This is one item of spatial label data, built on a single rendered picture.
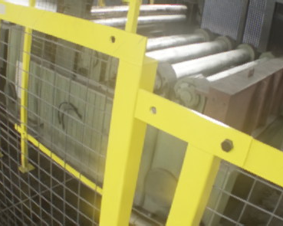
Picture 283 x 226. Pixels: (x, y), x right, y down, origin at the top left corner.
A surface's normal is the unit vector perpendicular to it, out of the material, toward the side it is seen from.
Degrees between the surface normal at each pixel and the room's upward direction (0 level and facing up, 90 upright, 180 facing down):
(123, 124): 90
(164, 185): 88
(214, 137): 90
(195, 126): 90
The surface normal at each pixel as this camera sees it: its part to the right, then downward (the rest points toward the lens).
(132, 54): -0.61, 0.24
